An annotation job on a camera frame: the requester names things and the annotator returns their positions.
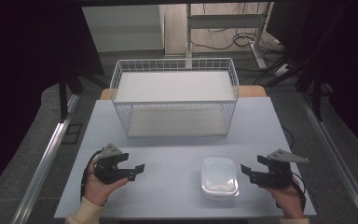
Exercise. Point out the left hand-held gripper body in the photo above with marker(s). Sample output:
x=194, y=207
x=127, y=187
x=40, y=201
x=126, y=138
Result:
x=107, y=169

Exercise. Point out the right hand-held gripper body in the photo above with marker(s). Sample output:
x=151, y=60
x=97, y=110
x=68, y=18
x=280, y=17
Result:
x=281, y=174

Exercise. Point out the clear plastic lidded container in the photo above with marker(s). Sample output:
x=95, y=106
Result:
x=219, y=177

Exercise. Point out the person's left hand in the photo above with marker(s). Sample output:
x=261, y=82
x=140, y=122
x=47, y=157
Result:
x=96, y=189

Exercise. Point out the person's right hand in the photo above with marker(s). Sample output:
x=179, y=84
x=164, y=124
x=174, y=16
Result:
x=287, y=200

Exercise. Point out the black floor grate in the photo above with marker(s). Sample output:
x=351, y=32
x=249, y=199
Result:
x=71, y=137

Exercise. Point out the wooden table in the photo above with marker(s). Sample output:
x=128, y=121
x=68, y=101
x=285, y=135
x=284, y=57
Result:
x=251, y=91

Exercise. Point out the black metal stand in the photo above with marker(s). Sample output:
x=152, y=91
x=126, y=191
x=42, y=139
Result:
x=317, y=99
x=62, y=99

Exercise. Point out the white power strip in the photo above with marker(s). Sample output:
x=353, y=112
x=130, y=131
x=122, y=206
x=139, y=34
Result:
x=282, y=70

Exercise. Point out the black curtain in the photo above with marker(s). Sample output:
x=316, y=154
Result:
x=18, y=77
x=354, y=62

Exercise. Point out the white panel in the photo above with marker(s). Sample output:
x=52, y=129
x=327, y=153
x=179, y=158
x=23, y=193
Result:
x=122, y=28

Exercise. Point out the aluminium floor rail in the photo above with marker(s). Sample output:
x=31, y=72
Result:
x=45, y=168
x=338, y=155

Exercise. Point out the white metal desk frame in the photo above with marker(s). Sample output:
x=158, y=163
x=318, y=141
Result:
x=227, y=21

